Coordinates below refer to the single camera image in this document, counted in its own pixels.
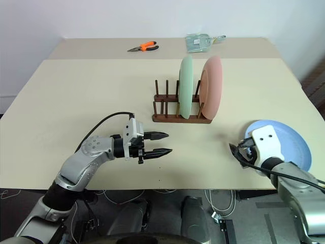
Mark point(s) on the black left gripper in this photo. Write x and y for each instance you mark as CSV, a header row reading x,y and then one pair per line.
x,y
138,150

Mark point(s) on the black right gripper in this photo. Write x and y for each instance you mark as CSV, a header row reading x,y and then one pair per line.
x,y
247,150

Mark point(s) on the blue plate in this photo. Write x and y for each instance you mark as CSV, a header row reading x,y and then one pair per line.
x,y
292,142

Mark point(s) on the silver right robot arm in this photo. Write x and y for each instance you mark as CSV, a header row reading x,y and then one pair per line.
x,y
299,193

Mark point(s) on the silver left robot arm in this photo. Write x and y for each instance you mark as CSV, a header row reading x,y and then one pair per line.
x,y
76,165

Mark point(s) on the wooden dish rack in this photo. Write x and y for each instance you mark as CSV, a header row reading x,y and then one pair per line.
x,y
177,119

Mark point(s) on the green plate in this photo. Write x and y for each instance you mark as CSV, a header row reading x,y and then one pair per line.
x,y
185,86

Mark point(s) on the pink plate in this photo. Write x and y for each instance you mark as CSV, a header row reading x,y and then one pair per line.
x,y
213,86

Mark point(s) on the dark round robot body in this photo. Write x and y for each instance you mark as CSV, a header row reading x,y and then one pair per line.
x,y
147,239

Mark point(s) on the clear plastic bag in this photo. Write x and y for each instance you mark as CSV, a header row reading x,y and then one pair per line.
x,y
198,43

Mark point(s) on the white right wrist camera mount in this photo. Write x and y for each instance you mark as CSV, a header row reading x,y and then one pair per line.
x,y
266,145

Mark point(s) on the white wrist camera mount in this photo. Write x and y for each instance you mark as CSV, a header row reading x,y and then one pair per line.
x,y
130,129
266,145

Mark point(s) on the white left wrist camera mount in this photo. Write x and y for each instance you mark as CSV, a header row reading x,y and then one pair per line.
x,y
130,129

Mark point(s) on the metal table bracket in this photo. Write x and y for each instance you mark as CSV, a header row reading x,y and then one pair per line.
x,y
223,226

